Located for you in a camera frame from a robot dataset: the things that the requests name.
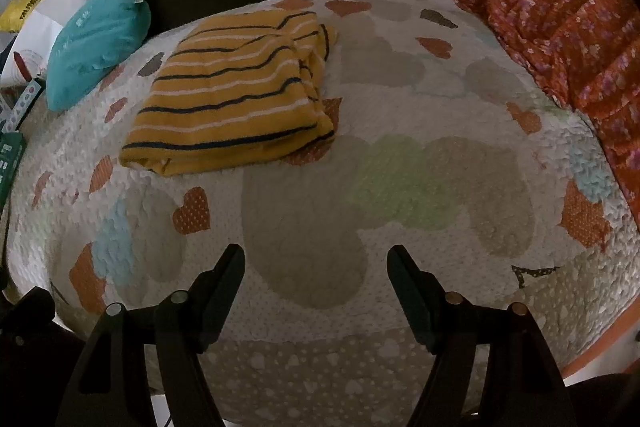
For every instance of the teal plush pillow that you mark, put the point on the teal plush pillow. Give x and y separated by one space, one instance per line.
95 42

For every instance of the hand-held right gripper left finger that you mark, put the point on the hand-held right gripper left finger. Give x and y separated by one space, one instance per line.
222 297

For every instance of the long patterned box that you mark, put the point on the long patterned box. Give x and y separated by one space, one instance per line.
25 102

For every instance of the white printed bag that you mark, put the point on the white printed bag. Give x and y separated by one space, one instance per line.
40 47

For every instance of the yellow plastic bag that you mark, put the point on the yellow plastic bag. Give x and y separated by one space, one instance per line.
30 2

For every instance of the yellow striped sweater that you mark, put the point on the yellow striped sweater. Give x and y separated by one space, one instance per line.
225 107

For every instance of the white heart-patterned quilt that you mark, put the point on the white heart-patterned quilt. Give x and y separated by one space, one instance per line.
450 107

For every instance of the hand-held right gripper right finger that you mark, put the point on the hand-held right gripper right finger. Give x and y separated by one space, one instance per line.
407 297

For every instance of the green box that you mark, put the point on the green box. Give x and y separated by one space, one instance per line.
9 167

